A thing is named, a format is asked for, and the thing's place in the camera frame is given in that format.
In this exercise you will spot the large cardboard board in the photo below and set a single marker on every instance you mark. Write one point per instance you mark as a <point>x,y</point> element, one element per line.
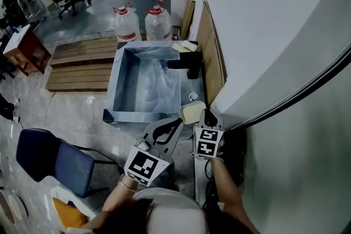
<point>211,54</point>

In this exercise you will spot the black wall edge strip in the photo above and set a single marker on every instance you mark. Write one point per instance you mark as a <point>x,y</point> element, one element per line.
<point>296,93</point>

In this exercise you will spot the chrome drain knob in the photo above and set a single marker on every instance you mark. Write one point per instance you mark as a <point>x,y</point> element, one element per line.
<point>193,96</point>

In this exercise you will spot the clear water jug red cap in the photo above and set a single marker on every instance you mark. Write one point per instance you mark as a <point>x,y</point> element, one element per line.
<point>158,24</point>
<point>126,24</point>

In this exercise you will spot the blue upholstered chair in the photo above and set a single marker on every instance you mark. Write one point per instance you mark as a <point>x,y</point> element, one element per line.
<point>71,167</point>

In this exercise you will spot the cream plastic plate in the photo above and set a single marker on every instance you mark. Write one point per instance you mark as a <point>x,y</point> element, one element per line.
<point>192,113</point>

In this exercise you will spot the grey metal sink basin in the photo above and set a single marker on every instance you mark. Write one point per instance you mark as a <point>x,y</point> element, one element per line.
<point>118,85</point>

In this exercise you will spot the black faucet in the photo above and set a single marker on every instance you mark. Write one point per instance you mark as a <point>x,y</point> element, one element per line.
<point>192,63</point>

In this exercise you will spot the wooden slatted platform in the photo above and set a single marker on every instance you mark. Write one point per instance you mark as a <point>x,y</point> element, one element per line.
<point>82,68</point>

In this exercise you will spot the round white brown disc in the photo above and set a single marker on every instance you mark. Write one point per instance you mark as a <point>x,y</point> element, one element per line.
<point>12,206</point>

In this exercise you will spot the person's right forearm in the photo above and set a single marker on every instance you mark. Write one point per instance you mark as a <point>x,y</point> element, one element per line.
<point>227,191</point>

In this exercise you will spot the white bag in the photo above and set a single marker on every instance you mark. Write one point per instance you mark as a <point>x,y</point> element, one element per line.
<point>79,202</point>

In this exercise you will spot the person's light shirt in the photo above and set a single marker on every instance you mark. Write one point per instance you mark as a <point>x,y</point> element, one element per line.
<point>172,211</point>

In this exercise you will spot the cream rectangular lid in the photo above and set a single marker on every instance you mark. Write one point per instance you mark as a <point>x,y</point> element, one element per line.
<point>178,48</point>

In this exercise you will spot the person's left forearm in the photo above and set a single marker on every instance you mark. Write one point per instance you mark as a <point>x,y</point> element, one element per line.
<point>115,197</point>

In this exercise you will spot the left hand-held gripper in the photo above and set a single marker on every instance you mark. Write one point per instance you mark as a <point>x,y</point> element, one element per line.
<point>142,165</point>

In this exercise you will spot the orange cushion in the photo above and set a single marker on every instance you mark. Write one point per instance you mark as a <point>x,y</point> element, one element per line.
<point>68,213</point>

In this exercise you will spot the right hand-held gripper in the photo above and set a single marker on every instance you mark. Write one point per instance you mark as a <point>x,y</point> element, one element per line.
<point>207,142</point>

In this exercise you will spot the dark bag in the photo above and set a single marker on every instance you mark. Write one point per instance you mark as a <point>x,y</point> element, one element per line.
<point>234,156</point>

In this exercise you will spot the red-brown cabinet white top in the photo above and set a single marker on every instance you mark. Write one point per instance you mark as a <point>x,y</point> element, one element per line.
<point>30,52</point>

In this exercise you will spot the thin cardboard board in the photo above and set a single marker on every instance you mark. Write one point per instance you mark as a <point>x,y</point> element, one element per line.
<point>188,16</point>

